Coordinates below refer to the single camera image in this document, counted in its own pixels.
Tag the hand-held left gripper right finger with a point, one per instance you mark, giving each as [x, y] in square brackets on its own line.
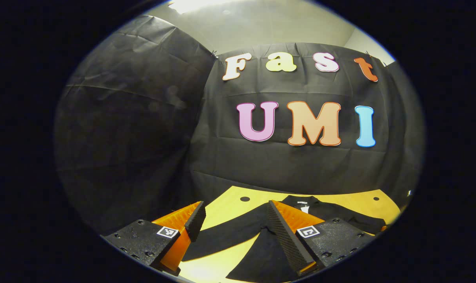
[285, 236]

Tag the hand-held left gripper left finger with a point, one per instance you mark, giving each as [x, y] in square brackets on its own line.
[196, 222]

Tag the black coat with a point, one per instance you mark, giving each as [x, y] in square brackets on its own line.
[269, 259]

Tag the black backdrop cloth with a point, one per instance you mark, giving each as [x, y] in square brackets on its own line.
[238, 161]

